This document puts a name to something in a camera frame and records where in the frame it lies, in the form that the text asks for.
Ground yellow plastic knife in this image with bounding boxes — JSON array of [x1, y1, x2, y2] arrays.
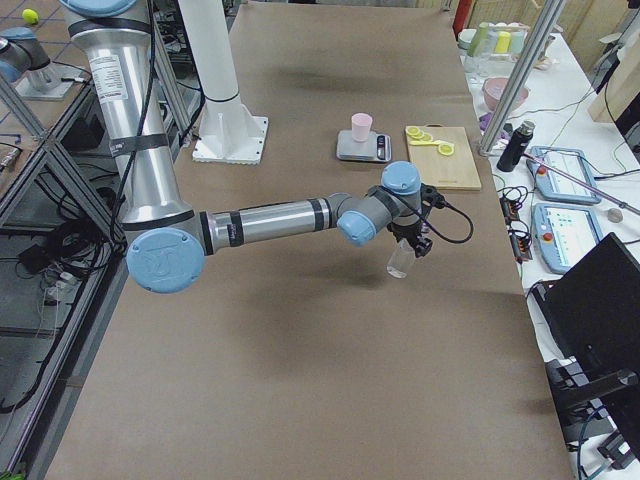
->
[[409, 140, 446, 147]]

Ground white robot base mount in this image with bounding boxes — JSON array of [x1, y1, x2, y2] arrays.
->
[[179, 0, 269, 165]]

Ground teach pendant far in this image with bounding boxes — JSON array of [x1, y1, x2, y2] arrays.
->
[[527, 146, 601, 205]]

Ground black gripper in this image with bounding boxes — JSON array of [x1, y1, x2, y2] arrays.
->
[[388, 184, 445, 259]]

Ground teach pendant near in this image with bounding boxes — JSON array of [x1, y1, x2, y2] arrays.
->
[[532, 202, 603, 275]]

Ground black monitor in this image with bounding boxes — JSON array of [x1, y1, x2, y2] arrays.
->
[[533, 233, 639, 455]]

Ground pink bowl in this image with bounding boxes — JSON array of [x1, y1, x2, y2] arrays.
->
[[482, 77, 530, 111]]

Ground green cup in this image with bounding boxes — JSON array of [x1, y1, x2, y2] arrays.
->
[[467, 22, 491, 58]]

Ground black water bottle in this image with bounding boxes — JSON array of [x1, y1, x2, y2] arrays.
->
[[496, 120, 535, 173]]

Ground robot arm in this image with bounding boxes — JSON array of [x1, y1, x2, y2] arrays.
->
[[63, 1, 434, 293]]

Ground glass sauce bottle metal spout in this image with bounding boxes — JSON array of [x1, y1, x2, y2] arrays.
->
[[386, 239, 416, 279]]

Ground bamboo cutting board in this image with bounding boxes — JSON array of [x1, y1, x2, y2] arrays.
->
[[404, 125, 481, 191]]

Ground digital kitchen scale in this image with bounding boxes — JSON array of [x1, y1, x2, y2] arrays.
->
[[336, 130, 393, 164]]

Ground aluminium frame post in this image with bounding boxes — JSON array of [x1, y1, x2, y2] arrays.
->
[[478, 0, 567, 157]]

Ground teach pendant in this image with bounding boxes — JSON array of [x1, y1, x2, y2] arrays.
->
[[532, 202, 603, 275], [527, 146, 601, 205]]

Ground lemon slice bottom left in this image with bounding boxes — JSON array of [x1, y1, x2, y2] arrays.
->
[[437, 143, 455, 156]]

